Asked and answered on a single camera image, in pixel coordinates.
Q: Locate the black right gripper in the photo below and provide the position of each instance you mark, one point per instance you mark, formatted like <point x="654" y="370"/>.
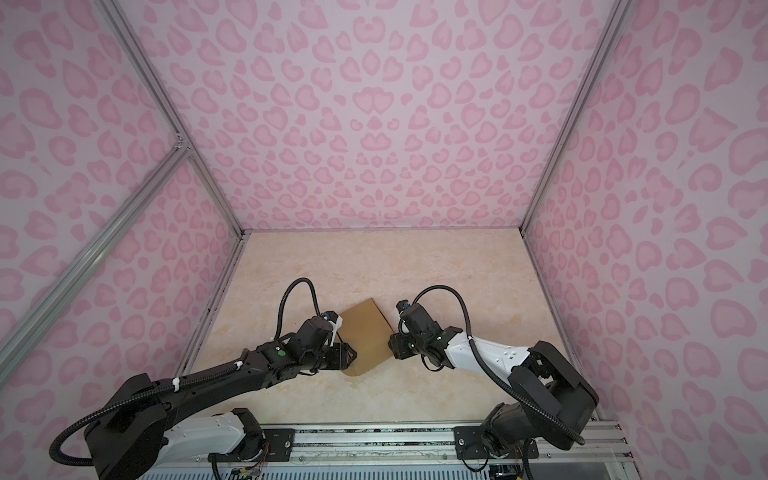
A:
<point x="396" y="341"/>

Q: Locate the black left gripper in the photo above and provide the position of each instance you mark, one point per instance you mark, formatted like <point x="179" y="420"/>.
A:
<point x="343" y="359"/>

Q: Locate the brown cardboard box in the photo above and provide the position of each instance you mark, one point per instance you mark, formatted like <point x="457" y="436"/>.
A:
<point x="366" y="330"/>

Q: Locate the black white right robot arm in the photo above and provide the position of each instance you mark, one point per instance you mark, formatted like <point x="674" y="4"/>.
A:
<point x="551" y="399"/>

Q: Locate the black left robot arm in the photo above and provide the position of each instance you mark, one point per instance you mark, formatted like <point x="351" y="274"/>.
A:
<point x="148" y="422"/>

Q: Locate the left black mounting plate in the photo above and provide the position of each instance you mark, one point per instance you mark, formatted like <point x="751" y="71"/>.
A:
<point x="276" y="444"/>

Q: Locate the black mounting plate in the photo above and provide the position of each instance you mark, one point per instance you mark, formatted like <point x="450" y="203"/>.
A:
<point x="477" y="443"/>
<point x="276" y="444"/>

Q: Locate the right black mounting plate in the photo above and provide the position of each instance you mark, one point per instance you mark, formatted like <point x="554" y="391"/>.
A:
<point x="477" y="443"/>

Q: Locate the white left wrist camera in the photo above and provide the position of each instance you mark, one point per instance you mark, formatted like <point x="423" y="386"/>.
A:
<point x="335" y="321"/>

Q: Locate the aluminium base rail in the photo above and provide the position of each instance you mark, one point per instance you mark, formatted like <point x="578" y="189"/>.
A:
<point x="415" y="450"/>

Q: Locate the left aluminium frame strut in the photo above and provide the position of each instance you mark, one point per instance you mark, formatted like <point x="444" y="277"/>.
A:
<point x="40" y="318"/>

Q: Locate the back left aluminium post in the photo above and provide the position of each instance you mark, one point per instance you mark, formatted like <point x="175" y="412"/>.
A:
<point x="129" y="42"/>

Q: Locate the aluminium post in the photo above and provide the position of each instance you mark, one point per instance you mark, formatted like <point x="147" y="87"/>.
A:
<point x="620" y="13"/>
<point x="129" y="42"/>

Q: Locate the back right aluminium post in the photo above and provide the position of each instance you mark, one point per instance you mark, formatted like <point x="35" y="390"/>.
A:
<point x="620" y="13"/>

